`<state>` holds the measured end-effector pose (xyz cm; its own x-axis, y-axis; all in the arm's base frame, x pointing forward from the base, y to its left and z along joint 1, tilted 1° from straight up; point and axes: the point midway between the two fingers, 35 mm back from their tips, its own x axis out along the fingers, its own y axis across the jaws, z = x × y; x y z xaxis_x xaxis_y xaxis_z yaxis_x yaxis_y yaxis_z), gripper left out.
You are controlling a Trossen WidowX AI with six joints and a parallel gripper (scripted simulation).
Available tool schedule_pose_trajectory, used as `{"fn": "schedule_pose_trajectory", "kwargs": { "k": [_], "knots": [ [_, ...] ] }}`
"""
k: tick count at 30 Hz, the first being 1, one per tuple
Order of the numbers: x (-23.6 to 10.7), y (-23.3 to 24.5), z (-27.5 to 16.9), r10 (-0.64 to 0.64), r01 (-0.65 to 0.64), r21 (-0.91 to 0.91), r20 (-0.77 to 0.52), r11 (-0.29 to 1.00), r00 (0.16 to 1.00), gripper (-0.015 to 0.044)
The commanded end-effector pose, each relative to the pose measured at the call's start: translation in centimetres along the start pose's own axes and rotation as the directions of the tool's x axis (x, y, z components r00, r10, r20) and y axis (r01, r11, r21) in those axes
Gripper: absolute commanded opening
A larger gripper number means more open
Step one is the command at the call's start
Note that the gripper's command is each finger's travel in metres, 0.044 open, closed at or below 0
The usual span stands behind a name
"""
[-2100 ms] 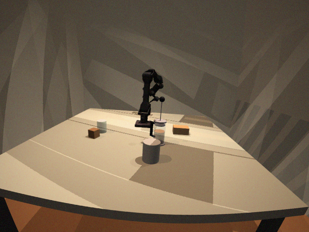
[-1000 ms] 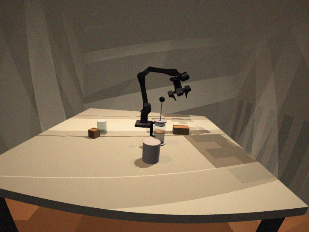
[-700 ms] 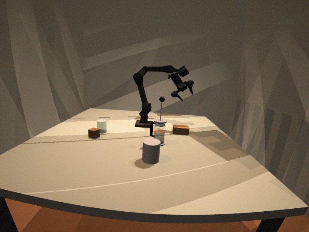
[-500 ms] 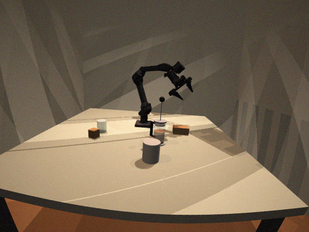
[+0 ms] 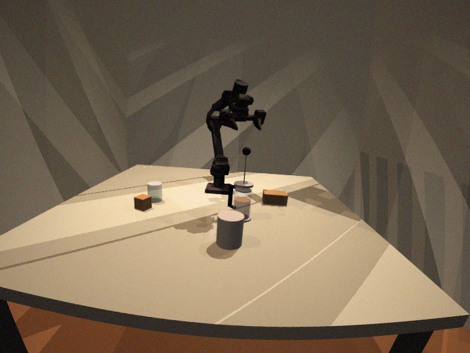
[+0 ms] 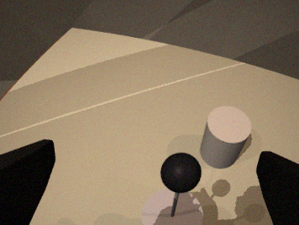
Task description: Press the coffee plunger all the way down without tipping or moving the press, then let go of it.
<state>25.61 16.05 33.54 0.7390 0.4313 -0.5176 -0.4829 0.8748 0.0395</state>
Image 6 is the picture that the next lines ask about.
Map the glass french press with black knob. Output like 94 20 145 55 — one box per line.
140 153 203 225

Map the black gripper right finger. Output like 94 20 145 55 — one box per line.
256 150 299 225

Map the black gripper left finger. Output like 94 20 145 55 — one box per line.
0 139 55 225

